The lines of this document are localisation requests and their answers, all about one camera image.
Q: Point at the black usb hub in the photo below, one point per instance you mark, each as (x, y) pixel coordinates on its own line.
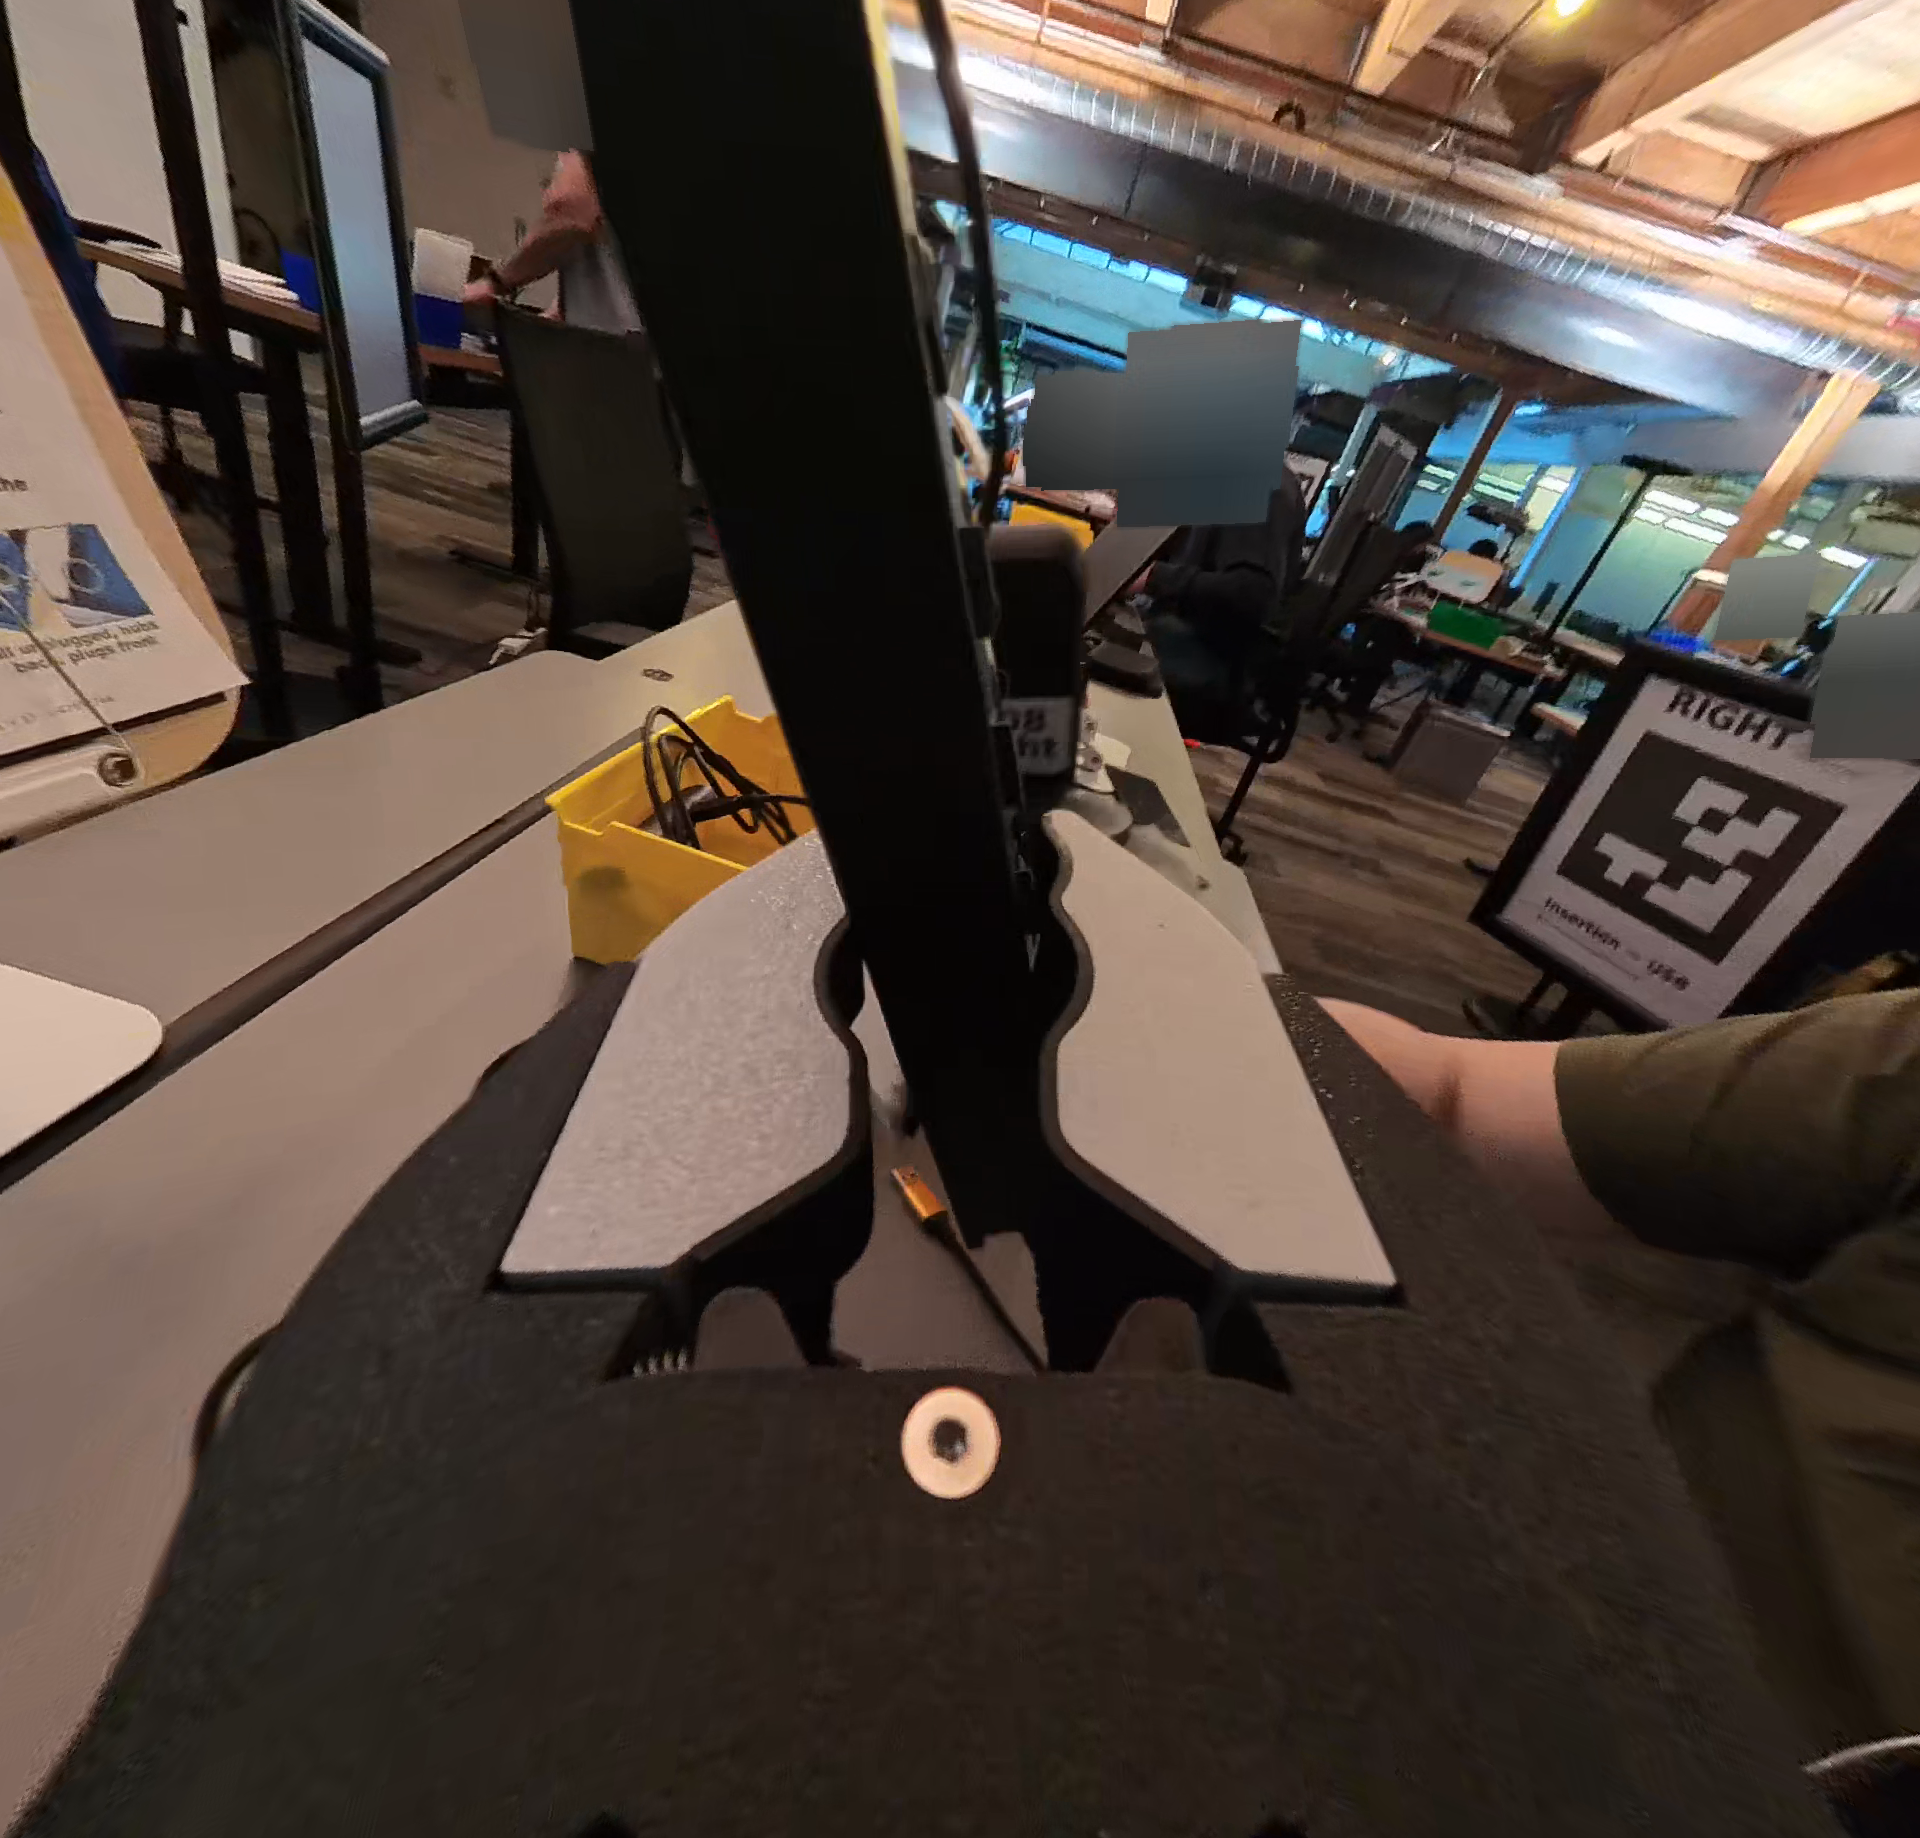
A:
(811, 517)

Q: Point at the wooden pillar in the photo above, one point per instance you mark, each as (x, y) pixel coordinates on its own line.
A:
(1800, 474)

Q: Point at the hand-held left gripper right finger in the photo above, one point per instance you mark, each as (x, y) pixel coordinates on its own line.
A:
(1216, 1118)

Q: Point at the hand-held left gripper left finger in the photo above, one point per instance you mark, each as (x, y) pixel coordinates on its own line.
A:
(691, 1104)

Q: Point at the black-framed marker sign stand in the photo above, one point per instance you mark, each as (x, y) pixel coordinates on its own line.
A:
(1636, 759)

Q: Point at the blue jacket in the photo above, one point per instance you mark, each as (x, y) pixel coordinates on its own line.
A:
(76, 278)

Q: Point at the blue storage box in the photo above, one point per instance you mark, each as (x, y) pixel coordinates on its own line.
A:
(439, 319)

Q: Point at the grey storage crate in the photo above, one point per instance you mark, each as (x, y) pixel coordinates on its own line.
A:
(1447, 759)

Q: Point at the person's right forearm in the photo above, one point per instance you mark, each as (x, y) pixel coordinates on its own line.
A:
(1455, 1104)

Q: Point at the yellow plastic bin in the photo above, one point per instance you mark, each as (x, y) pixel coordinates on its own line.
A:
(631, 894)

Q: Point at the black office chair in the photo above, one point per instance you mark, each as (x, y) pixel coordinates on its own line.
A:
(1321, 593)
(601, 474)

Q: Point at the white stand base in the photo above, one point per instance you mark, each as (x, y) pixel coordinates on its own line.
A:
(60, 1042)

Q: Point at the green storage bin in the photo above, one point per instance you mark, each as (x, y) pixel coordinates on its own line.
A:
(1467, 626)

